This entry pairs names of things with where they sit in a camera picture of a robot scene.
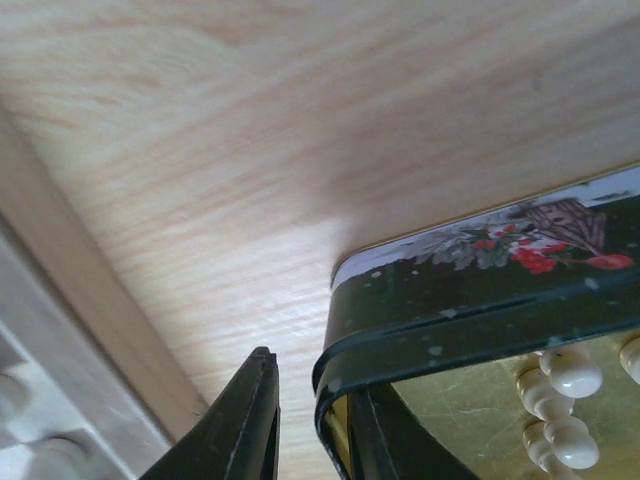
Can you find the white chess piece in tin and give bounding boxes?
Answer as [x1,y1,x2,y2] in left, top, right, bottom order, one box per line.
[516,344,603,421]

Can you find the gold tin with pieces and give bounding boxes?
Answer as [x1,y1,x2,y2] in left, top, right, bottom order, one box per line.
[312,164,639,479]

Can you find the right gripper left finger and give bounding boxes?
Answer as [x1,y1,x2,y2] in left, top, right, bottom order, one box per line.
[141,346,280,480]

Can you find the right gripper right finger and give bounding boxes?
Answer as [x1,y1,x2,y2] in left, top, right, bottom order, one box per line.
[349,387,475,480]

